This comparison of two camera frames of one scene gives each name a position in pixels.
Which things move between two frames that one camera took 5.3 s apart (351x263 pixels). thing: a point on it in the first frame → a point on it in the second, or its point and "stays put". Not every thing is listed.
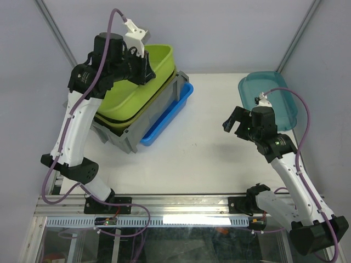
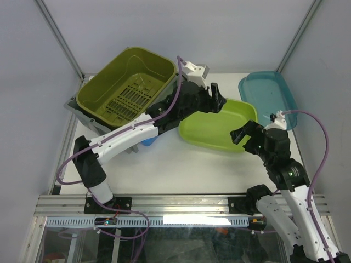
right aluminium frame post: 298,35 stays put
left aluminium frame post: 56,29 stays put
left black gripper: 145,75 → 215,102
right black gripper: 238,114 → 250,129
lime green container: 127,98 → 213,130
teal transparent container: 278,92 stays put
